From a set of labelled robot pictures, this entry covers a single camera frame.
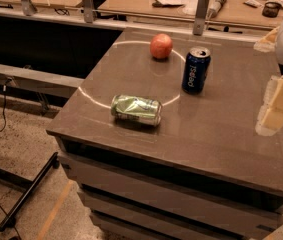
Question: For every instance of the blue pepsi can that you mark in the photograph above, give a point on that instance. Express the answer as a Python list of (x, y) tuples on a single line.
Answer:
[(196, 69)]

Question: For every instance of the crushed green soda can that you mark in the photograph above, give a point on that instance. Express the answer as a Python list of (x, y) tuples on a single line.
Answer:
[(136, 109)]

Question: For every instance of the dark round cup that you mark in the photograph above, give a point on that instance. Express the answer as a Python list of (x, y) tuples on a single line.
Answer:
[(271, 9)]

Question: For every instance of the grey handheld tool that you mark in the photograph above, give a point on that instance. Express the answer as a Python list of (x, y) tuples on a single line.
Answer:
[(215, 7)]

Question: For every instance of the red apple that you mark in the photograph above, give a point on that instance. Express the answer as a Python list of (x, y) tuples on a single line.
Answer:
[(161, 46)]

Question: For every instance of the grey drawer cabinet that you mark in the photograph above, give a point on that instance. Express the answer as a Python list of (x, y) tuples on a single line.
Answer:
[(203, 173)]

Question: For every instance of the black metal stand base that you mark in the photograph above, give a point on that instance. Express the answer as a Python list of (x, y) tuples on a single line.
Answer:
[(28, 187)]

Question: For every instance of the grey metal bracket post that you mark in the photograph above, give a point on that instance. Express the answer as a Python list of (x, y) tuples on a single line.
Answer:
[(28, 8), (200, 16), (88, 11)]

